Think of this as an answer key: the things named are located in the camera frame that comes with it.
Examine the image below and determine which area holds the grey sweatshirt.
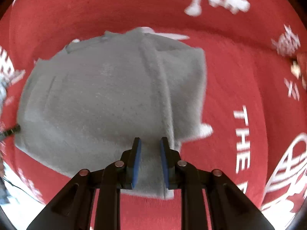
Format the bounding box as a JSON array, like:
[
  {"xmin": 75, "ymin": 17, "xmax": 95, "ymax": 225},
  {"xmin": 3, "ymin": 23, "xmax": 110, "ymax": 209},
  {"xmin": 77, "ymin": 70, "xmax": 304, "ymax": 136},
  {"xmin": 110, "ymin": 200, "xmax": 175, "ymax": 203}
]
[{"xmin": 15, "ymin": 28, "xmax": 207, "ymax": 199}]

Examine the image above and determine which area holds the floral white bedsheet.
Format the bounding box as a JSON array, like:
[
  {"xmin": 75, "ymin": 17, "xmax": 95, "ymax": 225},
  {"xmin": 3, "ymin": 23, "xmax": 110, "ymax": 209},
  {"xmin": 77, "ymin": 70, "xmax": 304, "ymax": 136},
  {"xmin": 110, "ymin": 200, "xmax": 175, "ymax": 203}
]
[{"xmin": 0, "ymin": 77, "xmax": 10, "ymax": 114}]

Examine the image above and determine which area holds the red blanket with white print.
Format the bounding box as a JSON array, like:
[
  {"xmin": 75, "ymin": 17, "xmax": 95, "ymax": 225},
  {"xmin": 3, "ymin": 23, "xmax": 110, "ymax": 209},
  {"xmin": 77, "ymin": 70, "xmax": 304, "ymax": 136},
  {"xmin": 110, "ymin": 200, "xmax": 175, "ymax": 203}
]
[{"xmin": 1, "ymin": 0, "xmax": 306, "ymax": 229}]

